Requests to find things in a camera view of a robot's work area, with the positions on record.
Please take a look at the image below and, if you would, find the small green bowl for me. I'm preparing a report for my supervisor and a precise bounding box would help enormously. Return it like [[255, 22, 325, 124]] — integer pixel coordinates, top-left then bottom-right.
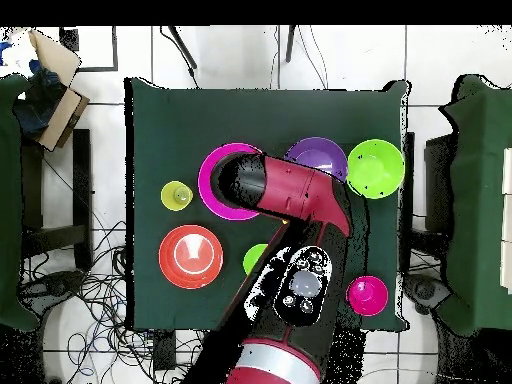
[[242, 243, 269, 276]]

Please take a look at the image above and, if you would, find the large pink bowl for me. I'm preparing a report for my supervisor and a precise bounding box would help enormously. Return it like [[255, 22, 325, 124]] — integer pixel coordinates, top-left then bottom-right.
[[197, 142, 265, 222]]

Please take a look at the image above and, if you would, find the purple bowl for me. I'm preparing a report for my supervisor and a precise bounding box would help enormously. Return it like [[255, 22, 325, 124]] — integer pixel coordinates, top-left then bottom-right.
[[284, 136, 349, 183]]

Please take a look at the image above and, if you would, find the pale yellow translucent cup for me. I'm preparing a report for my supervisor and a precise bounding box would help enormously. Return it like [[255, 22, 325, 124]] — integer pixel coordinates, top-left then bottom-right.
[[160, 180, 194, 212]]

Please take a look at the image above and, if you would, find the large green bowl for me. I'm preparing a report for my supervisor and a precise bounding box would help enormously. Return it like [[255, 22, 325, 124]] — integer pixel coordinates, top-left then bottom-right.
[[346, 138, 406, 200]]

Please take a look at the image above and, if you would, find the orange bowl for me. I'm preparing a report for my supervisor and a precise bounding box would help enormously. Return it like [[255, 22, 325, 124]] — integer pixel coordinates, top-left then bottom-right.
[[158, 224, 224, 290]]

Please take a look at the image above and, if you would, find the dark green table cloth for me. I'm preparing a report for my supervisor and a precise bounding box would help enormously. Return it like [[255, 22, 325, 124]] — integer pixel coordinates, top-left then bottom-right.
[[124, 76, 413, 333]]

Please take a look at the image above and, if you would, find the small pink-red bowl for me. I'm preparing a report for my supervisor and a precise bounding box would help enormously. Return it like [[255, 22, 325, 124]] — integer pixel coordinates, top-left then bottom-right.
[[346, 274, 390, 317]]

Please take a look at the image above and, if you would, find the black floor box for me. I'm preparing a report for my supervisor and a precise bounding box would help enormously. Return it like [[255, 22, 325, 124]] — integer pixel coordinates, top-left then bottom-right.
[[153, 329, 177, 371]]

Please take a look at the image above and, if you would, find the black tripod leg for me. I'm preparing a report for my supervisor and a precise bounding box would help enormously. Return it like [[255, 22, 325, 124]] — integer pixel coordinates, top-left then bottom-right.
[[284, 25, 298, 64], [159, 25, 200, 87]]

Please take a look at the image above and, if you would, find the black grey floor stand base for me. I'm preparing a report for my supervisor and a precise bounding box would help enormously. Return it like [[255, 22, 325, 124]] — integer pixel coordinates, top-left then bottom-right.
[[21, 269, 87, 299], [401, 273, 453, 317]]

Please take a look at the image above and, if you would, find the green cloth side table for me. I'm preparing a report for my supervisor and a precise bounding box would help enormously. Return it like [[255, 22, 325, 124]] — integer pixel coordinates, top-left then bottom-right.
[[0, 73, 41, 333], [435, 73, 512, 337]]

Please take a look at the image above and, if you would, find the dark blue bag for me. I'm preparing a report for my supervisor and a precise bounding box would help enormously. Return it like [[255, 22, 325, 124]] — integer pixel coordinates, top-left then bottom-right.
[[13, 59, 67, 137]]

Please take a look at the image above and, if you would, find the white drawer unit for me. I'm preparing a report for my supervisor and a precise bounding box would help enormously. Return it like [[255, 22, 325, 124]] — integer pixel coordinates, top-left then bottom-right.
[[500, 146, 512, 295]]

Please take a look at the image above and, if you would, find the cardboard box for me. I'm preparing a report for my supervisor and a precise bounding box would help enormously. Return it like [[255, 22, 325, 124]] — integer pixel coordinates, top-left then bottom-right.
[[11, 28, 90, 153]]

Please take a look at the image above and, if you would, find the tangle of black cables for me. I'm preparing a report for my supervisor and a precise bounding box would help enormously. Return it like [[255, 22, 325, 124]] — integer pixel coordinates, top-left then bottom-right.
[[23, 217, 217, 384]]

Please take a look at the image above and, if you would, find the black stool frame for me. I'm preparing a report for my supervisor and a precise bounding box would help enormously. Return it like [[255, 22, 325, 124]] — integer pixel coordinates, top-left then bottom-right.
[[21, 128, 94, 273]]

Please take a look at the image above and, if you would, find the black floor frame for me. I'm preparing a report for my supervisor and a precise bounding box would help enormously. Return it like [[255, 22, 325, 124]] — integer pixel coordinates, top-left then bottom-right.
[[58, 25, 120, 73]]

